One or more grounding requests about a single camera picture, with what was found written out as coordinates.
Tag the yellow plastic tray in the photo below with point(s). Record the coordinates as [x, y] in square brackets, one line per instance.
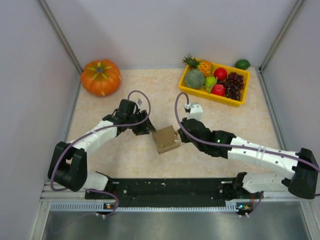
[221, 99]

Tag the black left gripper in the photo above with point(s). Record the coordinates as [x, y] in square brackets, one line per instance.
[145, 127]

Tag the small pineapple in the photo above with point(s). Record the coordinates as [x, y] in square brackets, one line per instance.
[202, 65]

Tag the green netted melon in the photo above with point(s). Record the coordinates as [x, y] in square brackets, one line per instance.
[194, 79]

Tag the red apple at back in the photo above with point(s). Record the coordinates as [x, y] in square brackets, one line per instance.
[220, 73]

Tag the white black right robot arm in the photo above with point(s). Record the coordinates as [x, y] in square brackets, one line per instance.
[296, 171]

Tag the red apple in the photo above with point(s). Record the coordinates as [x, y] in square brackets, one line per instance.
[218, 89]
[220, 73]

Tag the green lime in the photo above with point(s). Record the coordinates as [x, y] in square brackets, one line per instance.
[242, 64]

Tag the dark purple grape bunch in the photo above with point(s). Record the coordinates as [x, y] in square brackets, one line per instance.
[233, 85]

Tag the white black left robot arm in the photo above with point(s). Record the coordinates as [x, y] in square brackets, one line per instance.
[69, 167]

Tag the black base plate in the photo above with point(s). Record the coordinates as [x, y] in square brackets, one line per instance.
[176, 192]

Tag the green pear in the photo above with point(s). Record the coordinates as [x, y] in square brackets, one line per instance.
[210, 81]

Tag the orange pumpkin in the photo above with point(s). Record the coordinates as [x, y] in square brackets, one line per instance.
[101, 77]

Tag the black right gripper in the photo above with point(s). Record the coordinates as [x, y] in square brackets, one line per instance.
[184, 138]

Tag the red apple at front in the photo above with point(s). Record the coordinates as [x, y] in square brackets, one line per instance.
[218, 89]

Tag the brown cardboard express box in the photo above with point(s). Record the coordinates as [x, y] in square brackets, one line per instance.
[166, 139]

